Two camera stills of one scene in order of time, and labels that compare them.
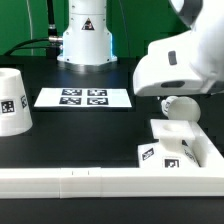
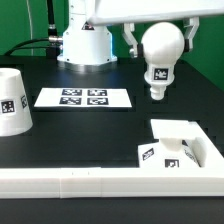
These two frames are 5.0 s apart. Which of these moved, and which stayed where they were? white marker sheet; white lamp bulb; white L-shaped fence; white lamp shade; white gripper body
Moved: white gripper body; white lamp bulb
Stayed: white marker sheet; white L-shaped fence; white lamp shade
